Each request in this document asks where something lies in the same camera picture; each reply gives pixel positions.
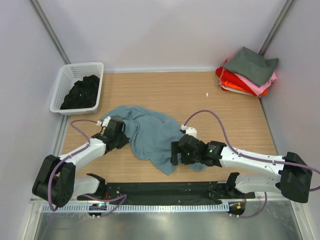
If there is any orange folded t shirt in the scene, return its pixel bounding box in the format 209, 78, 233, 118
219, 79, 268, 97

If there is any grey folded t shirt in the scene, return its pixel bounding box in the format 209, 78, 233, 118
223, 47, 279, 87

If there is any aluminium frame rail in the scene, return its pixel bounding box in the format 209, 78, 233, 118
25, 196, 314, 240

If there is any black t shirt in basket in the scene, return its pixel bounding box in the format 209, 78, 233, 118
60, 75, 100, 110

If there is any white plastic laundry basket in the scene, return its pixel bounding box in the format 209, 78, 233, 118
49, 62, 104, 116

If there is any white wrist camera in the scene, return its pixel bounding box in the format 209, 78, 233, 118
96, 116, 112, 127
180, 125, 197, 138

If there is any pink folded t shirt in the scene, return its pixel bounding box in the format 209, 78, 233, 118
215, 56, 277, 98

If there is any white folded t shirt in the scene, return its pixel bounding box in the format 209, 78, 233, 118
220, 85, 252, 96

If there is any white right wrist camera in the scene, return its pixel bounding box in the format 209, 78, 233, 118
180, 125, 197, 138

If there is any white slotted cable duct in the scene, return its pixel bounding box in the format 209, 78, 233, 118
54, 202, 230, 213

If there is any grey metal corner post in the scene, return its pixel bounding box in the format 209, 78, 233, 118
258, 0, 297, 56
28, 0, 71, 65

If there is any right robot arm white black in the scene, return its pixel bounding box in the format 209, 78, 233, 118
170, 134, 313, 203

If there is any grey metal corner post left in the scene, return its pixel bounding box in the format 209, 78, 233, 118
28, 0, 71, 65

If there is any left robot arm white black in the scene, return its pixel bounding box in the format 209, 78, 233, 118
32, 116, 130, 212

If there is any grey metal corner post right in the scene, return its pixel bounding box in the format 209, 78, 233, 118
258, 0, 297, 56

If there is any light blue t shirt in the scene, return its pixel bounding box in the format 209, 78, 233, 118
100, 105, 207, 176

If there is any red folded t shirt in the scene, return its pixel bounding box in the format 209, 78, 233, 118
215, 66, 255, 93

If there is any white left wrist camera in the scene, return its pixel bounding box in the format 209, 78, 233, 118
96, 116, 112, 127

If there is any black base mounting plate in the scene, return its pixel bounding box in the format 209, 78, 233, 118
90, 181, 256, 206

